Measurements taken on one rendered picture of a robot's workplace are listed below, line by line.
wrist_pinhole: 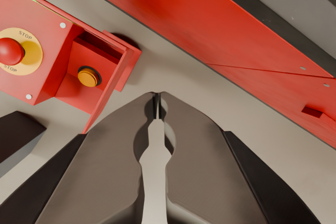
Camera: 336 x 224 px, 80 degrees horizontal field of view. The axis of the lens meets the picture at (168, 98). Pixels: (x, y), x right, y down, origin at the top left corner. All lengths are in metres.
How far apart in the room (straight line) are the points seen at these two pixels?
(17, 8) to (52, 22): 0.05
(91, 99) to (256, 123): 1.10
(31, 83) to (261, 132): 1.26
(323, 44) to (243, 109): 1.00
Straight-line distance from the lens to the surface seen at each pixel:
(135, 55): 1.01
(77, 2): 1.20
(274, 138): 1.47
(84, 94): 0.44
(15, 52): 0.37
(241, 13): 0.35
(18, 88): 0.40
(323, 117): 0.73
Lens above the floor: 1.12
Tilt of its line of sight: 77 degrees down
